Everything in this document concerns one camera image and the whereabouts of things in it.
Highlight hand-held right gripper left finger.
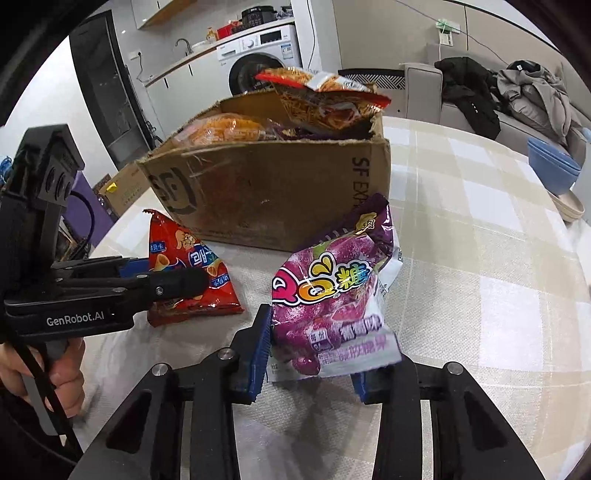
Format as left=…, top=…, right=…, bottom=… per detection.
left=69, top=304, right=274, bottom=480

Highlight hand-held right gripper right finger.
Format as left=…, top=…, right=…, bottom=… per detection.
left=350, top=353, right=546, bottom=480

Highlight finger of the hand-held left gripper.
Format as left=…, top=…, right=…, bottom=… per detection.
left=51, top=268, right=212, bottom=308
left=51, top=255, right=153, bottom=280

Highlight red snack bag blue label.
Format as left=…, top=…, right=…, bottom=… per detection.
left=142, top=209, right=245, bottom=328

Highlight purple candy bag pink lettering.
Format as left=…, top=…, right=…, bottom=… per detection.
left=270, top=193, right=403, bottom=384

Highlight brown cardboard box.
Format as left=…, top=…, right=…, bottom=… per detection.
left=137, top=83, right=392, bottom=252

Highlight orange snack clear packet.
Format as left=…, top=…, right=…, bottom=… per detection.
left=178, top=114, right=278, bottom=147

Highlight noodle snack packet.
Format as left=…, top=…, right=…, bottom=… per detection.
left=255, top=66, right=392, bottom=134

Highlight person's left forearm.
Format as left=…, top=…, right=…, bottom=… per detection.
left=0, top=383, right=84, bottom=480

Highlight person's left hand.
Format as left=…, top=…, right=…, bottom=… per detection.
left=0, top=337, right=86, bottom=418

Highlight small cardboard box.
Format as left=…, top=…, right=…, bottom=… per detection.
left=95, top=161, right=151, bottom=217

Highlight checkered tablecloth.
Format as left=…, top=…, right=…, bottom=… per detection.
left=69, top=115, right=591, bottom=480

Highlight dark glass door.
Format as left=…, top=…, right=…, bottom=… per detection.
left=69, top=9, right=153, bottom=169

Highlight white base cabinet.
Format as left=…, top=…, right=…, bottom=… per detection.
left=143, top=46, right=232, bottom=139

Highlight white washing machine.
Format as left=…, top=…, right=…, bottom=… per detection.
left=216, top=24, right=303, bottom=97

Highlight blue bowl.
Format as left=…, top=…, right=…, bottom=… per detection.
left=527, top=137, right=583, bottom=174
left=529, top=157, right=580, bottom=197

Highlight black rice cooker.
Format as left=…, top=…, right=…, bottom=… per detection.
left=240, top=4, right=280, bottom=29

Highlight herringbone patterned stool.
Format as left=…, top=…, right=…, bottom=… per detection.
left=339, top=68, right=407, bottom=118

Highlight grey sofa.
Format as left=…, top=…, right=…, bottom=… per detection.
left=399, top=44, right=591, bottom=160

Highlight black jacket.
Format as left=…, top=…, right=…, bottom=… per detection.
left=434, top=56, right=502, bottom=141

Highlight grey jacket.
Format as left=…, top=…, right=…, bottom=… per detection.
left=496, top=60, right=585, bottom=148

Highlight white wall cabinets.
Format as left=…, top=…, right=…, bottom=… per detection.
left=130, top=0, right=185, bottom=29

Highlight black wall cable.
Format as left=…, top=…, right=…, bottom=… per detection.
left=397, top=0, right=509, bottom=61

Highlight white wall charger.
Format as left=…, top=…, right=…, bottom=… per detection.
left=434, top=17, right=458, bottom=47

